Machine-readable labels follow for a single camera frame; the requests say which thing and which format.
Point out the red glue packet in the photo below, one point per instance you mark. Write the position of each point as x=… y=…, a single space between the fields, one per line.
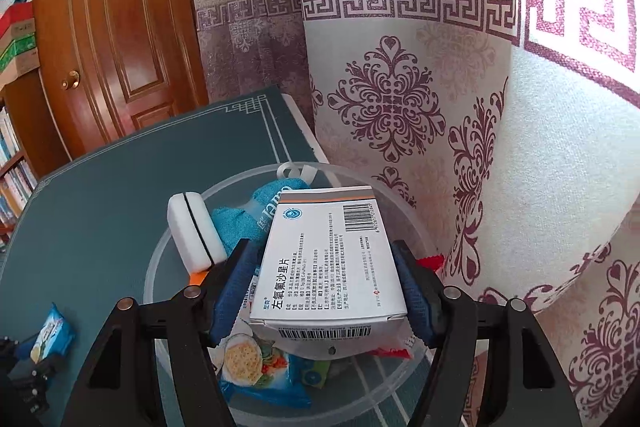
x=427 y=263

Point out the rows of books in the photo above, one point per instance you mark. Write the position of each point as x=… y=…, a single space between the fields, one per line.
x=10 y=177

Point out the purple patterned curtain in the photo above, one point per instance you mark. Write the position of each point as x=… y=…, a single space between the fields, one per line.
x=240 y=7
x=450 y=107

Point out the orange box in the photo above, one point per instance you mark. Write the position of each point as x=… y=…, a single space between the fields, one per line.
x=198 y=278

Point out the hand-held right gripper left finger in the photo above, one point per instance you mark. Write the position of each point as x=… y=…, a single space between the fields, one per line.
x=230 y=302

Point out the blue cracker packet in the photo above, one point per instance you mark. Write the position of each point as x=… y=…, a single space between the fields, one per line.
x=240 y=362

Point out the wooden door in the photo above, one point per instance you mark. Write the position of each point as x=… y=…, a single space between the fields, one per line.
x=115 y=32

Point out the brown cardboard box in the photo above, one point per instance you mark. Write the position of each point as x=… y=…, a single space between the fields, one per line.
x=22 y=38

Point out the blue cloth packet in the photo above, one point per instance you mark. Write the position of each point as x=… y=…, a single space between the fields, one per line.
x=235 y=227

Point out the green block with blue dots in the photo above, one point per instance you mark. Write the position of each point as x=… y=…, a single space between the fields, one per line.
x=315 y=377

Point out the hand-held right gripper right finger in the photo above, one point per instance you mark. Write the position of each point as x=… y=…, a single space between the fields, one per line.
x=417 y=302

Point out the brass door knob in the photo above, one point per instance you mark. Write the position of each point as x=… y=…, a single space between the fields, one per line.
x=70 y=80

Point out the white medicine box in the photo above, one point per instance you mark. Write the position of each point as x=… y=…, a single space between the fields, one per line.
x=325 y=267

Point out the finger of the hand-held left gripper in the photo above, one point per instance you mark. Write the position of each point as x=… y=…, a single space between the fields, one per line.
x=47 y=367

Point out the wooden bookshelf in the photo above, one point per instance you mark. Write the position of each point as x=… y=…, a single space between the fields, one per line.
x=25 y=117

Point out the small blue snack packet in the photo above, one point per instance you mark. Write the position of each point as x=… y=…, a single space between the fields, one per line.
x=52 y=332

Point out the clear plastic bowl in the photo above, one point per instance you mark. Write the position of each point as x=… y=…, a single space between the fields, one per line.
x=380 y=397

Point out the white sponge with black line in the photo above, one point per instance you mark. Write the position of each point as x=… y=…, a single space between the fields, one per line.
x=180 y=217

